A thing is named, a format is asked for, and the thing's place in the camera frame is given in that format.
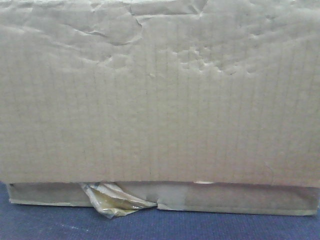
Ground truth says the worn brown cardboard box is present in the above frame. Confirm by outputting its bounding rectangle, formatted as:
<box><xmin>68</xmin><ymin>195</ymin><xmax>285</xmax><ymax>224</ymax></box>
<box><xmin>0</xmin><ymin>0</ymin><xmax>320</xmax><ymax>216</ymax></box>

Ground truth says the peeling yellowed packing tape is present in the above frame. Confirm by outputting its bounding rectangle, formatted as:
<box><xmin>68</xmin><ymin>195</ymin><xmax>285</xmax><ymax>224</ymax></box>
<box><xmin>80</xmin><ymin>182</ymin><xmax>157</xmax><ymax>219</ymax></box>

